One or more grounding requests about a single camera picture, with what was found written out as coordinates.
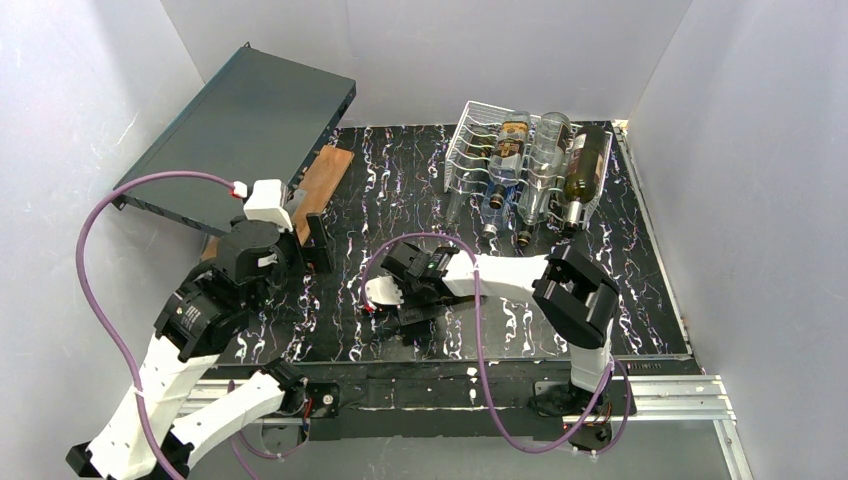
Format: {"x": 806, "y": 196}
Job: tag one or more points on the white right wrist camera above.
{"x": 383, "y": 292}

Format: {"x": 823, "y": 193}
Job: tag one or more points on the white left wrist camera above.
{"x": 265, "y": 201}

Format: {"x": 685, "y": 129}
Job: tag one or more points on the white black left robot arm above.
{"x": 146, "y": 437}

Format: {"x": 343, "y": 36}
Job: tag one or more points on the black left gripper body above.
{"x": 318, "y": 240}

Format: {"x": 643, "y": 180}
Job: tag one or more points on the white wire wine rack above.
{"x": 497, "y": 205}

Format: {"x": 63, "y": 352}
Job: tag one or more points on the brown wooden board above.
{"x": 314, "y": 187}

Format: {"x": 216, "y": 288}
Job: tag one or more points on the dark grey rack server box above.
{"x": 259, "y": 117}

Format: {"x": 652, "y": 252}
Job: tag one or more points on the dark green wine bottle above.
{"x": 583, "y": 175}

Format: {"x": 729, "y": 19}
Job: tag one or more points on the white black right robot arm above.
{"x": 576, "y": 297}

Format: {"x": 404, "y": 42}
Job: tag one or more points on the clear square bottle black cap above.
{"x": 506, "y": 160}

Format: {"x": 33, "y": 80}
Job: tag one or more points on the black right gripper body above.
{"x": 411, "y": 287}

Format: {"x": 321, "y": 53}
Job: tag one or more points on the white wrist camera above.
{"x": 265, "y": 201}
{"x": 383, "y": 292}

